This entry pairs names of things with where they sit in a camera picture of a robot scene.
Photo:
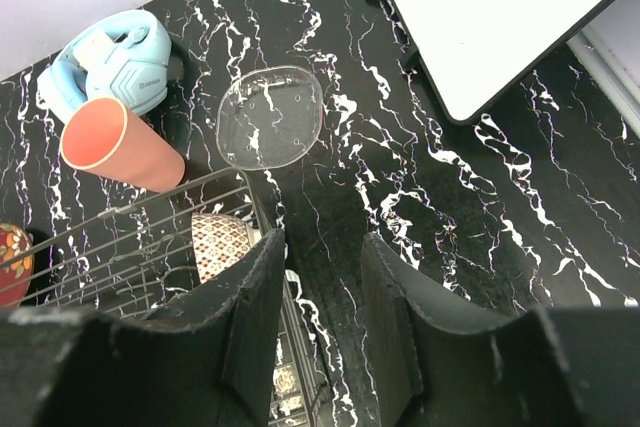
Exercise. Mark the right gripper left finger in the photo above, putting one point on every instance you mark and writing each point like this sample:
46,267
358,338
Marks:
204,359

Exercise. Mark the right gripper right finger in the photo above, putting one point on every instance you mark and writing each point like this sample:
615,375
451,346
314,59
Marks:
439,360

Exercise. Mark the wire dish rack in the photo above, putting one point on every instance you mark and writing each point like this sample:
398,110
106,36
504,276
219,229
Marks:
130,257

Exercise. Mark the brown patterned ceramic bowl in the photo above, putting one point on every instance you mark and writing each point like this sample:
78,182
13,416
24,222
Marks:
219,241

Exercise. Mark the red floral lacquer bowl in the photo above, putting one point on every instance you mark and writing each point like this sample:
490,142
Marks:
16,271

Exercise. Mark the pink plastic cup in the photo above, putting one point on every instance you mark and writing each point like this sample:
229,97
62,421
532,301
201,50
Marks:
107,139

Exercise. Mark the light blue headphones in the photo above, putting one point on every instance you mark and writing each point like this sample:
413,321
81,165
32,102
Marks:
135,72

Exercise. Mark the clear glass plate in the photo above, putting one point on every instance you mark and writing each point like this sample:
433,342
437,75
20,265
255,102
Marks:
269,118

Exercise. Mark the white board black frame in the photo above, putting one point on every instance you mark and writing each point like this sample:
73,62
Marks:
472,50

